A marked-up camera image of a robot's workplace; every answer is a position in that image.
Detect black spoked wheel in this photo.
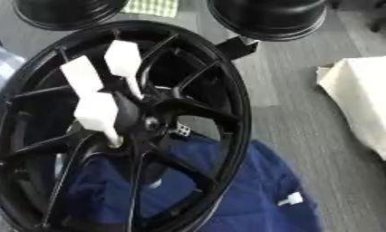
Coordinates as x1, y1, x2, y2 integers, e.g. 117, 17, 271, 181
0, 19, 256, 232

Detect green white checked cloth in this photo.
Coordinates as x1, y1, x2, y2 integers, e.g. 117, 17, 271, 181
120, 0, 180, 18

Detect black wheel stand bracket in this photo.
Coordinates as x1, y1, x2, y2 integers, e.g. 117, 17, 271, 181
213, 34, 260, 62

